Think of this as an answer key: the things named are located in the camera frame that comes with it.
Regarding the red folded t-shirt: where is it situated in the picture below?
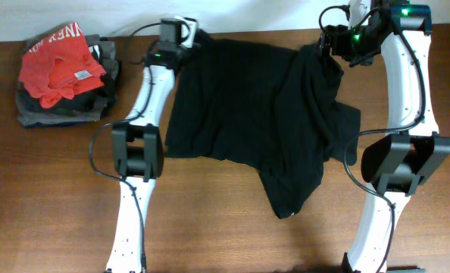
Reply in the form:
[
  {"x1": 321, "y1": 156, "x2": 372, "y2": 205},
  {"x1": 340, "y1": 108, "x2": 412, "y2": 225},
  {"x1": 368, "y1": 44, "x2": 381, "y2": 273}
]
[{"x1": 18, "y1": 22, "x2": 106, "y2": 108}]

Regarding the dark folded garment stack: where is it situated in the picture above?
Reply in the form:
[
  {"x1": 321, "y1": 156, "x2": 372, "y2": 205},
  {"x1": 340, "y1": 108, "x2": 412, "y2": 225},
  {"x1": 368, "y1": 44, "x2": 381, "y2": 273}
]
[{"x1": 17, "y1": 37, "x2": 123, "y2": 129}]

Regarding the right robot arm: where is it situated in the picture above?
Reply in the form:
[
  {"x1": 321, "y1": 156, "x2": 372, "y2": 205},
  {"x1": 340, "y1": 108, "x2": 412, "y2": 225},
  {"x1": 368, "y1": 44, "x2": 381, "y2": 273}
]
[{"x1": 320, "y1": 0, "x2": 450, "y2": 272}]

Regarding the grey folded garment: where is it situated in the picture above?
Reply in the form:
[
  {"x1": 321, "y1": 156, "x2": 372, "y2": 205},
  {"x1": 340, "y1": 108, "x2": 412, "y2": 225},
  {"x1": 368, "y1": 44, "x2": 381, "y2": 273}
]
[{"x1": 14, "y1": 34, "x2": 119, "y2": 127}]

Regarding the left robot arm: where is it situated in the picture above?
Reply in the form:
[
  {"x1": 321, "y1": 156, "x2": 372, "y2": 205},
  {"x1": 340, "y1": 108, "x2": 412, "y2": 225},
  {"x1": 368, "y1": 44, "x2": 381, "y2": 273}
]
[{"x1": 105, "y1": 16, "x2": 199, "y2": 273}]

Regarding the black t-shirt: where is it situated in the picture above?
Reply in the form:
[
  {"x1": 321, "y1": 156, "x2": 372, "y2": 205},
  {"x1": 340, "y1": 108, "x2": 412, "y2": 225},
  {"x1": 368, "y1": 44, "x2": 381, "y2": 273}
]
[{"x1": 165, "y1": 31, "x2": 361, "y2": 218}]

